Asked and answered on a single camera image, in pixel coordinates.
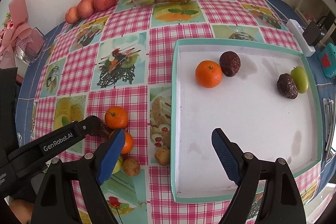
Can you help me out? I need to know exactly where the white power strip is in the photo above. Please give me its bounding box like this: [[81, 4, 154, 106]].
[[286, 19, 315, 57]]

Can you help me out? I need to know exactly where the checkered fruit pattern tablecloth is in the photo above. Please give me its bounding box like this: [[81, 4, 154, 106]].
[[30, 0, 322, 224]]

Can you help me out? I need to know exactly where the black power adapter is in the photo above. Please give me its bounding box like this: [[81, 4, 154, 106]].
[[302, 21, 325, 47]]

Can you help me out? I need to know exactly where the blue table cloth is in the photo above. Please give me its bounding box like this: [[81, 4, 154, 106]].
[[266, 0, 335, 192]]

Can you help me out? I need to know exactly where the large green mango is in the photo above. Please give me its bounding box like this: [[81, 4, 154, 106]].
[[112, 156, 123, 174]]

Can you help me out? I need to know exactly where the tablet in grey stand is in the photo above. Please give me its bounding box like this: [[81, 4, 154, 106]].
[[323, 98, 335, 162]]

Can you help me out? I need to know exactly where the small dark round fruit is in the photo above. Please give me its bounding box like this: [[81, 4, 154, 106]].
[[219, 51, 241, 77]]

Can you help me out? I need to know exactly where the small tan fruit by tray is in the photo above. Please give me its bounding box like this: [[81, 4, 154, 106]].
[[154, 147, 170, 166]]

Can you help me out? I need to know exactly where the teal toy box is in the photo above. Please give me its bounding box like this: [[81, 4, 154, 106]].
[[318, 43, 336, 79]]

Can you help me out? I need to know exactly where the orange tangerine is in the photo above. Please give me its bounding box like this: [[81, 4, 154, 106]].
[[121, 130, 134, 154], [195, 60, 223, 88], [105, 106, 129, 130]]

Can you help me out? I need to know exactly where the dark brown pear-shaped fruit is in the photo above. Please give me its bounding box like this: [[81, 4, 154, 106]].
[[90, 123, 113, 139]]

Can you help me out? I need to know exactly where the large red apple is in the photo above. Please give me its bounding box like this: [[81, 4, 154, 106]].
[[93, 0, 117, 11]]

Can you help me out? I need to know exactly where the small green fruit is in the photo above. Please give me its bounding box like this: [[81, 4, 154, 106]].
[[290, 66, 309, 94]]

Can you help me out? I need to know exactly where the small red apple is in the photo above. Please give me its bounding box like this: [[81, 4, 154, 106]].
[[65, 6, 80, 24]]

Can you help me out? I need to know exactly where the pink flower bouquet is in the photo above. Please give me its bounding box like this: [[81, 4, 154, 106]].
[[1, 0, 46, 69]]

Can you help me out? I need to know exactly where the dark brown avocado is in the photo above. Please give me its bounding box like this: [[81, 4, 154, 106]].
[[277, 73, 298, 100]]

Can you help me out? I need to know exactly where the middle red apple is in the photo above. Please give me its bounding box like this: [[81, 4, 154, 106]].
[[76, 0, 95, 19]]

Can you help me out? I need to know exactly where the small brown kiwi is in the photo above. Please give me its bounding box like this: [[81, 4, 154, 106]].
[[122, 158, 141, 177]]

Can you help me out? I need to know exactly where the person's hand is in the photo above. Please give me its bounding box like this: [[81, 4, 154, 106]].
[[9, 200, 34, 223]]

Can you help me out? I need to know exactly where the teal white shallow tray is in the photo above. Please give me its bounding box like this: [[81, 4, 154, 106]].
[[171, 39, 323, 203]]

